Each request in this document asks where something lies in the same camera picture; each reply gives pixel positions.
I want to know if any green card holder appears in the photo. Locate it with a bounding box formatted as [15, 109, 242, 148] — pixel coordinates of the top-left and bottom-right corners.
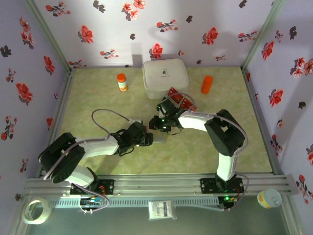
[152, 131, 169, 144]

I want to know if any clear plastic card tray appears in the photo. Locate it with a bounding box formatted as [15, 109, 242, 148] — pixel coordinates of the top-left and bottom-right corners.
[161, 87, 198, 112]

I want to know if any red VIP card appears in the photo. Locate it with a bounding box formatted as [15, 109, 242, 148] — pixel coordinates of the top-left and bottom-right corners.
[168, 87, 183, 100]
[182, 97, 198, 111]

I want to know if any white medicine case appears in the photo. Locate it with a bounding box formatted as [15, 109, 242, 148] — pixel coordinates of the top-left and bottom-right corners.
[142, 58, 189, 100]

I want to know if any orange cylinder bottle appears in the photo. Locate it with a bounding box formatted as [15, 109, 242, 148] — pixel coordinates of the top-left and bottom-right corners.
[201, 75, 214, 94]

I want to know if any orange-capped pill bottle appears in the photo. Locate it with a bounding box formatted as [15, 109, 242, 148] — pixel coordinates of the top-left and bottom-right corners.
[116, 73, 129, 93]

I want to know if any plastic bag with label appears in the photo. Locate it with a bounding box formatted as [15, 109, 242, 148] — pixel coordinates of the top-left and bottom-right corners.
[148, 200, 177, 221]

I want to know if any green circuit board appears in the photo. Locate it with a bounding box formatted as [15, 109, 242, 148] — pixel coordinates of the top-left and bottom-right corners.
[80, 197, 104, 208]

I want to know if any black controller box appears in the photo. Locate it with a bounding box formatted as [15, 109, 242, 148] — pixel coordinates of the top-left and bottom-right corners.
[218, 195, 239, 212]

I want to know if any clear tape roll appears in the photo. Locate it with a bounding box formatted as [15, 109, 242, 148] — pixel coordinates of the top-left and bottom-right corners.
[21, 197, 53, 225]

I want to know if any yellow and white tub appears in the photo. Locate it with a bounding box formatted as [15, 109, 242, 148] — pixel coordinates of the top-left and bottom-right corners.
[256, 188, 282, 209]

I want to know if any aluminium front rail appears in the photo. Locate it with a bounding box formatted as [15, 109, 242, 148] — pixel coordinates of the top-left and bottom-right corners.
[24, 173, 300, 198]

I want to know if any white slotted cable duct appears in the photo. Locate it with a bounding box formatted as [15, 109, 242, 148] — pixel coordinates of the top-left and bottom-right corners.
[50, 197, 220, 209]

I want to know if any aluminium side rail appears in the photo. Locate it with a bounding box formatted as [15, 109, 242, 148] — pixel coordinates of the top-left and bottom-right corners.
[36, 68, 76, 178]
[241, 67, 284, 176]

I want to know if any aluminium frame post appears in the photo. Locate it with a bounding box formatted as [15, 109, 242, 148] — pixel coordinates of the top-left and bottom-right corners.
[7, 195, 28, 235]
[281, 195, 304, 235]
[23, 0, 75, 74]
[241, 0, 287, 71]

